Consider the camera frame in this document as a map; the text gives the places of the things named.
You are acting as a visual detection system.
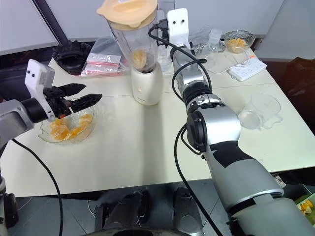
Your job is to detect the cream white blender base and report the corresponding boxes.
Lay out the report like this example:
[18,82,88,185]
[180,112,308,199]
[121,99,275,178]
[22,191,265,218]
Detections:
[130,63,164,107]

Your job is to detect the dark diagonal pole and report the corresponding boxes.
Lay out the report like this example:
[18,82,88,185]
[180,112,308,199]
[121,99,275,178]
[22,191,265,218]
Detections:
[33,0,69,45]

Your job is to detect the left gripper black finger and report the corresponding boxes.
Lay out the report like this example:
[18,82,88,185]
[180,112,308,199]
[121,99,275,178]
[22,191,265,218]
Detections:
[62,83,87,97]
[70,93,103,114]

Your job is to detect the clear plastic measuring cup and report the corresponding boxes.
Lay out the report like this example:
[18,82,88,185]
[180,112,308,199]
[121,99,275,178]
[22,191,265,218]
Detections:
[238,91,282,130]

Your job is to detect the peeled orange segment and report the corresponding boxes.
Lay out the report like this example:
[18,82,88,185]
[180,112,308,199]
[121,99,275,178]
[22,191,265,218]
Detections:
[132,49,149,69]

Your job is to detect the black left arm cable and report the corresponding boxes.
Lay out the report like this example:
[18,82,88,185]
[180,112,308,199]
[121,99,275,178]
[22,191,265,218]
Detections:
[11,138,64,236]

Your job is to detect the zip bags with red strips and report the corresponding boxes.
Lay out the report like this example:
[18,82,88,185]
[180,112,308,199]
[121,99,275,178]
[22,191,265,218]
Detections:
[80,52,123,77]

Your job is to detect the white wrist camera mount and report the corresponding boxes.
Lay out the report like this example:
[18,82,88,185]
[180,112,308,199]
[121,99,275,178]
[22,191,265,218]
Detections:
[167,7,191,49]
[24,59,56,123]

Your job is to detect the clear plastic blender jar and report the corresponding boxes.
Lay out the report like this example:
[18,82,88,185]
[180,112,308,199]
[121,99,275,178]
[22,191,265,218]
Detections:
[107,14,171,74]

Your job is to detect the white power strip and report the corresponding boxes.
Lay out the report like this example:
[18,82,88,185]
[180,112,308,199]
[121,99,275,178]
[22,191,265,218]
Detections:
[229,59,267,82]

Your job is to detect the dark rounded shape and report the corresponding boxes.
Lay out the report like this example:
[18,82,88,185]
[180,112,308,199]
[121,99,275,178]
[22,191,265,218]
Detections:
[102,191,150,233]
[173,187,200,233]

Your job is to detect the black crumpled holder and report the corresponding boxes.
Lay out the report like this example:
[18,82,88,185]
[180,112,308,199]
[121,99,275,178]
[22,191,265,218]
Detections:
[52,38,92,76]

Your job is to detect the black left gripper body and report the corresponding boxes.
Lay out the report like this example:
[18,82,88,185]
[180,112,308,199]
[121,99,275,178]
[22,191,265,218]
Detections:
[43,86,74,118]

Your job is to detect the cream blender jar lid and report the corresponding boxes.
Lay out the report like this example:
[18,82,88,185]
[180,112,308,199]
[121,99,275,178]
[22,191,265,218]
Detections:
[96,0,158,29]

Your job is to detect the ribbed glass bowl with orange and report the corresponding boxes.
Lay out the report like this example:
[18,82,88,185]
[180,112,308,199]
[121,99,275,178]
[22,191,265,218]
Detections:
[223,30,256,54]

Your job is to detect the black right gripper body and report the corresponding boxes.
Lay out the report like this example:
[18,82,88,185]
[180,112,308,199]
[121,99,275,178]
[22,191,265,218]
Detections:
[157,31,171,46]

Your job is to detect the glass bowl of orange segments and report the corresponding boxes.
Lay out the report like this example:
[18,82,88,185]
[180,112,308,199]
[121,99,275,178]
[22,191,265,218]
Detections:
[37,102,97,145]

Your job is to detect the plastic bag with dark items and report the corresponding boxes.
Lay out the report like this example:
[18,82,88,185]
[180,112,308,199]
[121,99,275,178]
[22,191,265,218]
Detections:
[189,27,227,57]

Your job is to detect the large grey zip bag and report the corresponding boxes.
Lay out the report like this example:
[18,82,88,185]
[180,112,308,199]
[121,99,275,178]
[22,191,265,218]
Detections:
[92,37,129,75]

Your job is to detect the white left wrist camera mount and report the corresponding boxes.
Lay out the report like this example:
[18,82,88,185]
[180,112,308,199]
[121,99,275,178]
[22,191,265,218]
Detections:
[24,59,56,123]

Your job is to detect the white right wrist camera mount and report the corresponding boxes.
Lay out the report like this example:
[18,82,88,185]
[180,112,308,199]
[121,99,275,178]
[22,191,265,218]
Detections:
[167,7,191,49]

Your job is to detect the green tray with orange peel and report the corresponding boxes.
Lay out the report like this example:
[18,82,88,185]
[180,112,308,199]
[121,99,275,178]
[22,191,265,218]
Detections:
[296,196,315,217]

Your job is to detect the orange pieces in ribbed bowl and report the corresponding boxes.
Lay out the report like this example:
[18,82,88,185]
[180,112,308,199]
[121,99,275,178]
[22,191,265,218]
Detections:
[227,38,247,53]

